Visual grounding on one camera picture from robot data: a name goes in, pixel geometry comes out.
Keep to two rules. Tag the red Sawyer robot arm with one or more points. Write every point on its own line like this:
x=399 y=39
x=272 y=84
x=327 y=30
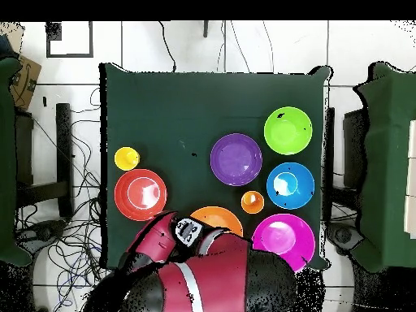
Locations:
x=221 y=276

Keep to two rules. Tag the purple bowl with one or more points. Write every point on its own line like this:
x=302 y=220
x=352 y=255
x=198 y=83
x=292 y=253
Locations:
x=236 y=159

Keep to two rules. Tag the large yellow-orange bowl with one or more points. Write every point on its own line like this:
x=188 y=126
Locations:
x=221 y=217

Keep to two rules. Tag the orange cup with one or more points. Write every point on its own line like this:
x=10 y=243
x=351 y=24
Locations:
x=252 y=202

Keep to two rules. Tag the dark green tablecloth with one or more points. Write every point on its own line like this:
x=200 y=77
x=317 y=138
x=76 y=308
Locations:
x=182 y=113

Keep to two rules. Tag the yellow cup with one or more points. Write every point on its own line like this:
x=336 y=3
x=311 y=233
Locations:
x=126 y=158

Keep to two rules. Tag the blue bowl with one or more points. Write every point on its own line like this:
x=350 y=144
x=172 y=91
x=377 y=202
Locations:
x=290 y=191

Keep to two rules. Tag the shallow red-orange bowl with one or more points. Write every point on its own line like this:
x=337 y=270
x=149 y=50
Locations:
x=125 y=194

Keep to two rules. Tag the green bowl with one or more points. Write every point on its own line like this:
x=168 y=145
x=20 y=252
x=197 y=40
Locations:
x=288 y=130

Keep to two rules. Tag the large pink bowl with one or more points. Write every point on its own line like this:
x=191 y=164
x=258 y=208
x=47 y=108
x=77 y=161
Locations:
x=283 y=243

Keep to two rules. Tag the black chair base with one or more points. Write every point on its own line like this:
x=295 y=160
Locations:
x=343 y=235
x=45 y=230

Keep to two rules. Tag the green cloth neighbouring table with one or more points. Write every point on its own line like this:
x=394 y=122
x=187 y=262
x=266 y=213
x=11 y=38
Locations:
x=6 y=162
x=383 y=162

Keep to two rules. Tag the cardboard box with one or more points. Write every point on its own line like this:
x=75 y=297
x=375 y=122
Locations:
x=26 y=78

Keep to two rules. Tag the black table frame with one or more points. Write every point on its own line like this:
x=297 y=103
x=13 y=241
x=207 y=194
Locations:
x=63 y=146

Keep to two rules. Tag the black square floor frame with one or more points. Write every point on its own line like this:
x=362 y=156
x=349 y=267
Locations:
x=90 y=39

